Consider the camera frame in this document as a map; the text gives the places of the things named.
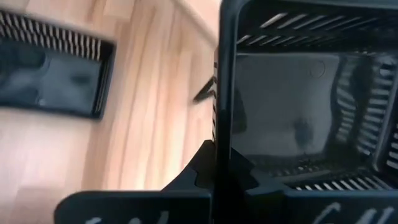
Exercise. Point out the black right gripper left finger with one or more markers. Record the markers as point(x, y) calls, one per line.
point(140, 207)

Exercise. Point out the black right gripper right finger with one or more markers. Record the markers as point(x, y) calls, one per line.
point(311, 208)

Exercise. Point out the black slotted plastic basket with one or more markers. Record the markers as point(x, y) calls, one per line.
point(280, 109)
point(56, 81)

